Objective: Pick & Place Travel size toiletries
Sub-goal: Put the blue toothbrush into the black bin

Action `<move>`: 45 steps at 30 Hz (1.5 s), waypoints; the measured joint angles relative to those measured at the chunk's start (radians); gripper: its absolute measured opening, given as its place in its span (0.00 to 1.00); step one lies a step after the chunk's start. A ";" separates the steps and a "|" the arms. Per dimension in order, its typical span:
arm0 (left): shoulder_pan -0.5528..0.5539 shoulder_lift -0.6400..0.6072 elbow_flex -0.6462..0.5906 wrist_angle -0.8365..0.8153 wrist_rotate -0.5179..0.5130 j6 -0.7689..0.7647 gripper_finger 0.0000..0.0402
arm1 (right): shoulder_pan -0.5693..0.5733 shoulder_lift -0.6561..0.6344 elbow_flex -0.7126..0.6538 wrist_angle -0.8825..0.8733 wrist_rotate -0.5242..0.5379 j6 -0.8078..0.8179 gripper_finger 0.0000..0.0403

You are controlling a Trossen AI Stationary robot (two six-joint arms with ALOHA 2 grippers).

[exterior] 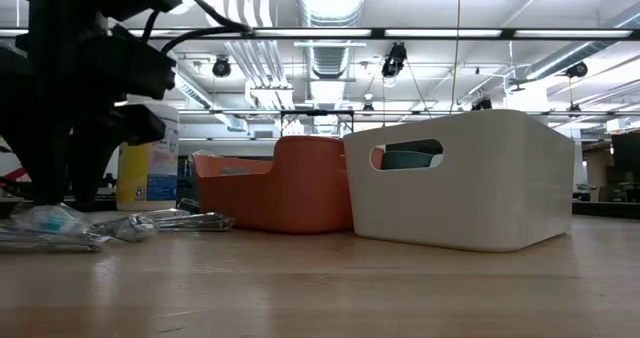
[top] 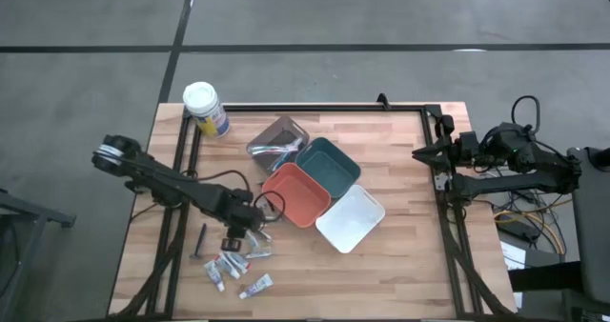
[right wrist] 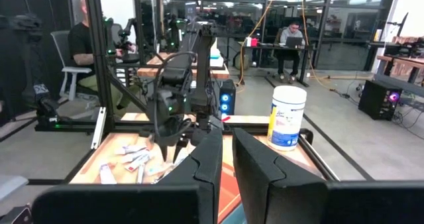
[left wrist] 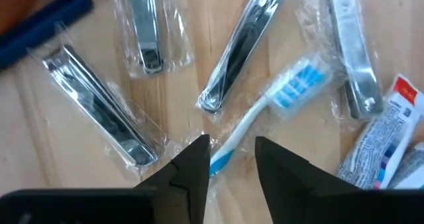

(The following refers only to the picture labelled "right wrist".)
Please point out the white tube blue print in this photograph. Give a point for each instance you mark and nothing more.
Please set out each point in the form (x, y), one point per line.
(130, 149)

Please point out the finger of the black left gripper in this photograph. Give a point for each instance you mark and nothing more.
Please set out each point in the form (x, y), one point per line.
(164, 151)
(180, 149)

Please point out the black computer tower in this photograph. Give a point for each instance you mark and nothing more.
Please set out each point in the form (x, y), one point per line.
(228, 98)
(377, 99)

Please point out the orange plastic bin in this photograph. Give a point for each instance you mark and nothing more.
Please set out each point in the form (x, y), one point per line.
(228, 187)

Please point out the silver aluminium strut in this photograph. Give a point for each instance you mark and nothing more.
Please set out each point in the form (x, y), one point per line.
(98, 128)

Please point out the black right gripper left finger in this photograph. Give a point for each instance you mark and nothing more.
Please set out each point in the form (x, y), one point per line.
(205, 171)

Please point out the black monitor on arm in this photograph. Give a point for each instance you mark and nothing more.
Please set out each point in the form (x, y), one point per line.
(401, 23)

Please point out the white office chair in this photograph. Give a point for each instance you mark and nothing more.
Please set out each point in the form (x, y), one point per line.
(66, 51)

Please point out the grey laptop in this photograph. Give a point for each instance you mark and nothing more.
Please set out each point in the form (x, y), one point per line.
(293, 41)

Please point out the black office desk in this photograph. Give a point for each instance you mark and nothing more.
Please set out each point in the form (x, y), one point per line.
(265, 46)

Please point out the white tube red print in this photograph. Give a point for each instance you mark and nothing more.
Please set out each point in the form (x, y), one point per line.
(137, 163)

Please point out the person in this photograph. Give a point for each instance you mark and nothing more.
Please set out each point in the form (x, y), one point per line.
(289, 48)
(79, 41)

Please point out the wooden workbench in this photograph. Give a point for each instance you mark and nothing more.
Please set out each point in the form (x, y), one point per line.
(404, 61)

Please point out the black aluminium frame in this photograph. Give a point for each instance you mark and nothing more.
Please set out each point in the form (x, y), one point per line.
(99, 51)

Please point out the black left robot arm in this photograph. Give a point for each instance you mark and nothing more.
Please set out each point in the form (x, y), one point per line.
(202, 68)

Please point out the wooden workshop table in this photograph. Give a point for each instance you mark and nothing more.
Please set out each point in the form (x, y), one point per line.
(149, 72)

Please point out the red and white box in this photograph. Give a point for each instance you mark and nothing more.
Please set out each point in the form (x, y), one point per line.
(251, 41)

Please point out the teal plastic bin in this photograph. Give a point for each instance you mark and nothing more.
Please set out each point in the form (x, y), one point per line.
(236, 217)

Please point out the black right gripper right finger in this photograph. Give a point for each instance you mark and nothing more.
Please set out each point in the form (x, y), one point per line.
(265, 191)

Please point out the white disinfecting wipes canister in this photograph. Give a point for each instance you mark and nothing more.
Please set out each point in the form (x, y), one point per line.
(286, 118)

